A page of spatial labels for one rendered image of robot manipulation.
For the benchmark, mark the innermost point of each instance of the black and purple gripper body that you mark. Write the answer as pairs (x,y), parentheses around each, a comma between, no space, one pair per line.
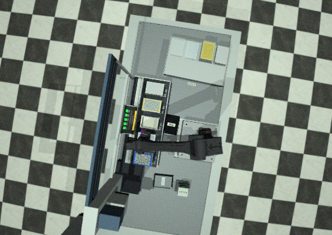
(146,135)

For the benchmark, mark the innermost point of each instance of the grey tip rack with blue edge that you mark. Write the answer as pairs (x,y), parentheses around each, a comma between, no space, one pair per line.
(143,159)

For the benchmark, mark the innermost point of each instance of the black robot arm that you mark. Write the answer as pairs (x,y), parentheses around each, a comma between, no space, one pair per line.
(198,146)

